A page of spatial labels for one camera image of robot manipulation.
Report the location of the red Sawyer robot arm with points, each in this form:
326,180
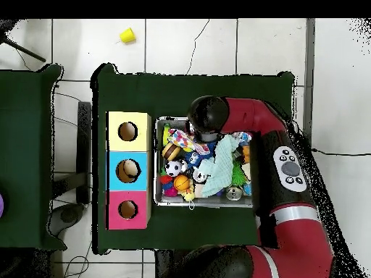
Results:
249,116

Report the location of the dark green tablecloth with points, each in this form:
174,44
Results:
145,92

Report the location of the green spiky ball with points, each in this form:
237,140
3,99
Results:
237,174

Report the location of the small orange basketball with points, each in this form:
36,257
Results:
181,184

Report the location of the black tripod leg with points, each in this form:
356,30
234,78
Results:
26,51

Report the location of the wooden box with three holes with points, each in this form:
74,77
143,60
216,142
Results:
142,162

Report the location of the small soccer ball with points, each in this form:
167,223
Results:
173,169

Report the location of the shallow clear mesh bin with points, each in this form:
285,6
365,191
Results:
174,202

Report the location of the yellow cup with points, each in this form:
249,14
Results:
127,36

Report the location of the purple object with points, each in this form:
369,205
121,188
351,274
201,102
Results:
1,205

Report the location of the yellow duck toy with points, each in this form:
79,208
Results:
189,197

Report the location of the black floor stand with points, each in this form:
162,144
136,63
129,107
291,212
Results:
84,150

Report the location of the colourful polka-dot cloth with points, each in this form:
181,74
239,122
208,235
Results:
185,141

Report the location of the cream cloth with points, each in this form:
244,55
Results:
247,171

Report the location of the mint green knit cloth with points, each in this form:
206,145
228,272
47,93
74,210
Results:
220,165

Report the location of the wooden burger toy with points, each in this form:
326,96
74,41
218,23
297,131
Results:
169,153

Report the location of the dark green side table cloth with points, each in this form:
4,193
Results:
29,174

